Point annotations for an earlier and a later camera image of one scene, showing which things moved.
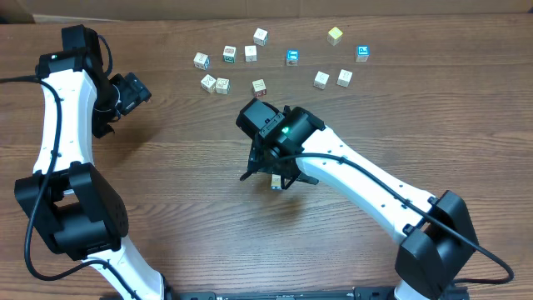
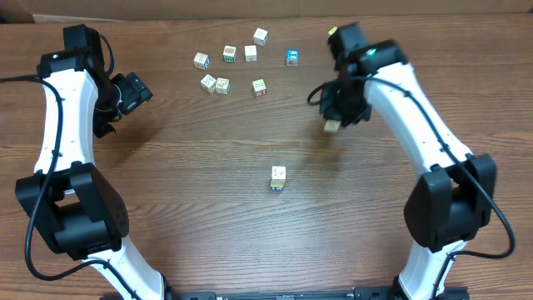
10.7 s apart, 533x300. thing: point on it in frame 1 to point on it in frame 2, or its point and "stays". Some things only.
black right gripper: [272, 167] to [341, 111]
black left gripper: [136, 89] stays
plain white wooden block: [222, 86] stays
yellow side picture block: [208, 83] stays
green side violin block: [321, 80] to [331, 126]
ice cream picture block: [251, 53] stays
